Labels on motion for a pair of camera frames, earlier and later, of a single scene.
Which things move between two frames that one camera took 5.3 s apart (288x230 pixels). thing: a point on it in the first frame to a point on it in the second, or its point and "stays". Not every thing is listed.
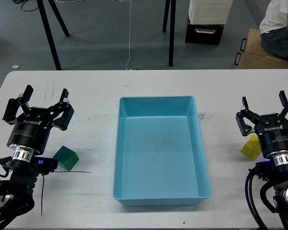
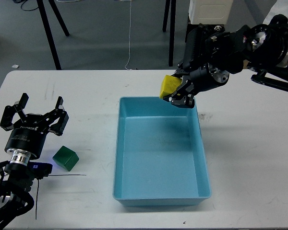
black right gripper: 277,137 to 208,76
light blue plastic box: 159,158 stays
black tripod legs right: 172,27 stays
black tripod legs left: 42,12 stays
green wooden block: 66,158 stays
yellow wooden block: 252,149 to 169,85
